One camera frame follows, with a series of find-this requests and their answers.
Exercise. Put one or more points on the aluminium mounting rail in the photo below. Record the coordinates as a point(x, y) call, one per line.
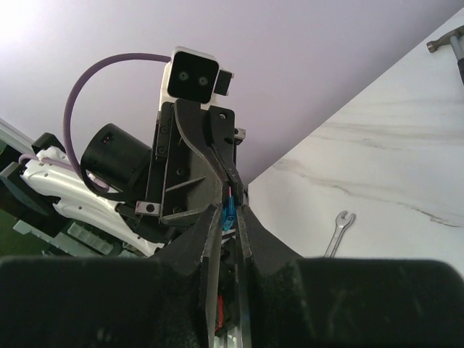
point(14, 143)

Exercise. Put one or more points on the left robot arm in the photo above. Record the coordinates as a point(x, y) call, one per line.
point(137, 199)

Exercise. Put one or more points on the blue blade fuse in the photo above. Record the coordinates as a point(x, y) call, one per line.
point(229, 214)

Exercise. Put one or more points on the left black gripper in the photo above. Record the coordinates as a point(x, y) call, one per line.
point(193, 164)

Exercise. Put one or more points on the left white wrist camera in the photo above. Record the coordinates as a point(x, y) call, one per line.
point(194, 76)

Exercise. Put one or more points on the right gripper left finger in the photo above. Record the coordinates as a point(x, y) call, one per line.
point(187, 285)

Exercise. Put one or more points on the left silver wrench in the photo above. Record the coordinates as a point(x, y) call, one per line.
point(343, 221)

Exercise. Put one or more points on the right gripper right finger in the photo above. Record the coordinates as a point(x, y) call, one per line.
point(263, 282)

